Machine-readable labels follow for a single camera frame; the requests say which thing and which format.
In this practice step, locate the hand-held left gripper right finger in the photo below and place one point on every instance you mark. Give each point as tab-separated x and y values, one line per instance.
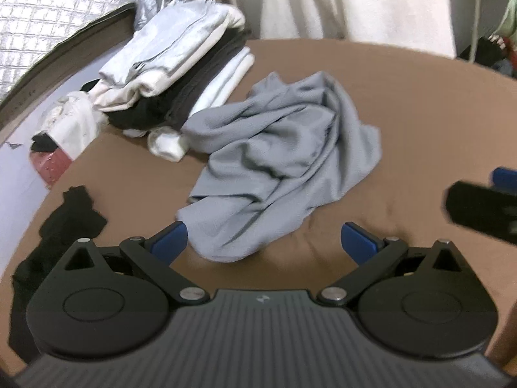
359	242

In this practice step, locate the cream folded garment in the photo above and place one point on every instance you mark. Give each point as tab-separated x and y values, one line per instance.
133	93

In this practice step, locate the red patterned item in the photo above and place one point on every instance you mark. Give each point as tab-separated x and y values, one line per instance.
52	167

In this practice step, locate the cream cloth cover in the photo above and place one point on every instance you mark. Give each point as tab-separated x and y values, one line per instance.
343	0

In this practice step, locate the small black cloth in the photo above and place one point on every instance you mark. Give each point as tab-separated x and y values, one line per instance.
44	142

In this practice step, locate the silver quilted insulation mat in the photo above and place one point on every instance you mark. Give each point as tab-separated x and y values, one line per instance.
48	16

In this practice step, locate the white crumpled cloth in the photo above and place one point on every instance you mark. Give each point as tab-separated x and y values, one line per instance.
76	121

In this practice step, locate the light grey folded garment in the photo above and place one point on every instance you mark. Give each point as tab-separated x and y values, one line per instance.
173	36

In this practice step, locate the white rolled socks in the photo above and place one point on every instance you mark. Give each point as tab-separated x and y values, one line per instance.
167	143

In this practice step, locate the long black crumpled cloth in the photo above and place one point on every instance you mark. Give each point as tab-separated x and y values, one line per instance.
68	218

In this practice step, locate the grey shirt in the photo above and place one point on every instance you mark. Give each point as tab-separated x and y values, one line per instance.
274	149

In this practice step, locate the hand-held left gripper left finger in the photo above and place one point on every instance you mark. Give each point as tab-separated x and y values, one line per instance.
169	242

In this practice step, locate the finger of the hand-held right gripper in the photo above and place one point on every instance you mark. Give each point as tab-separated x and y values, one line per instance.
505	178
480	210

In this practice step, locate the stack of folded clothes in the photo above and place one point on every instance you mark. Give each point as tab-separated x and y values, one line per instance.
190	85

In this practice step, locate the white folded cloth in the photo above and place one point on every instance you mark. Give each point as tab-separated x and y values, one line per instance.
226	76

